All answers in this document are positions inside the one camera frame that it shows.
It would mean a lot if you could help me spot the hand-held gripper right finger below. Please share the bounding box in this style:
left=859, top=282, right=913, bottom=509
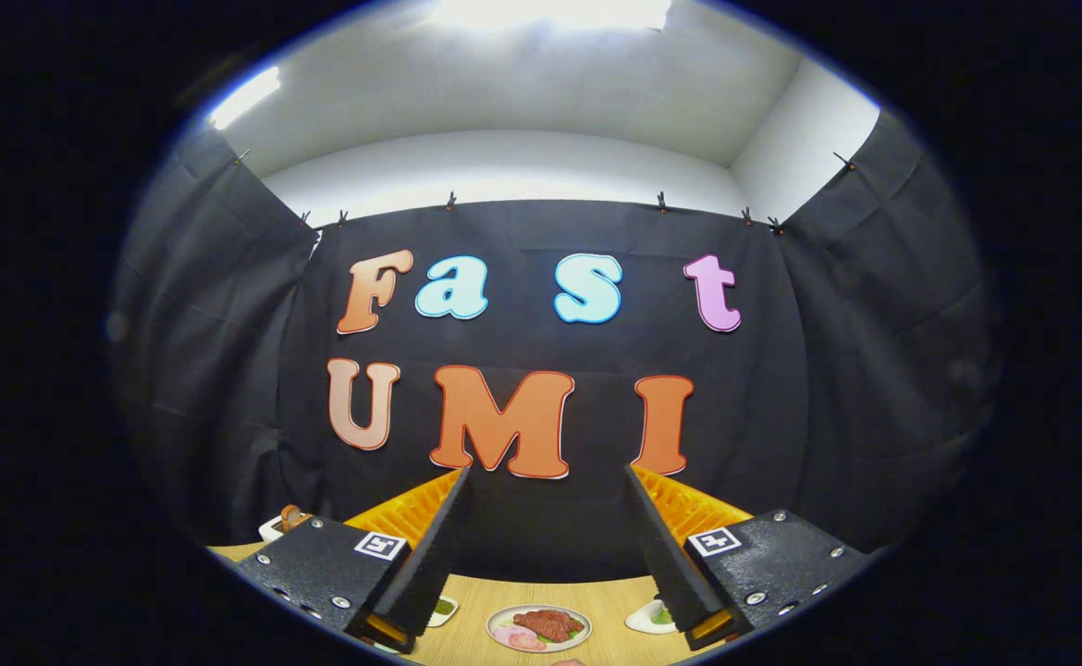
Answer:
left=622, top=463, right=879, bottom=651

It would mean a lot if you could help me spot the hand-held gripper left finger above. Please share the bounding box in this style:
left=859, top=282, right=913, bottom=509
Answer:
left=236, top=465, right=473, bottom=655

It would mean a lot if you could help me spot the small white dish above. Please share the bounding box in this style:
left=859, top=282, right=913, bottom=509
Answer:
left=624, top=599, right=676, bottom=635

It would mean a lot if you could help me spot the beige dinner plate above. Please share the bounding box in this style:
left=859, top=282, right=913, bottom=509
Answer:
left=486, top=604, right=593, bottom=654

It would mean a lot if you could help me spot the brown meat steak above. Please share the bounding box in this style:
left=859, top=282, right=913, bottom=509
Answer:
left=513, top=609, right=586, bottom=643

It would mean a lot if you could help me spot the white toaster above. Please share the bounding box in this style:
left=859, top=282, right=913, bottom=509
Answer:
left=259, top=513, right=306, bottom=545

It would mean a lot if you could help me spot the row of black cloth clips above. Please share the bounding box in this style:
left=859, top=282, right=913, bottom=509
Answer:
left=231, top=148, right=858, bottom=234

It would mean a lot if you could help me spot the ceiling light panel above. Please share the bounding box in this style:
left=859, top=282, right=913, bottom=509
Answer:
left=430, top=0, right=671, bottom=29

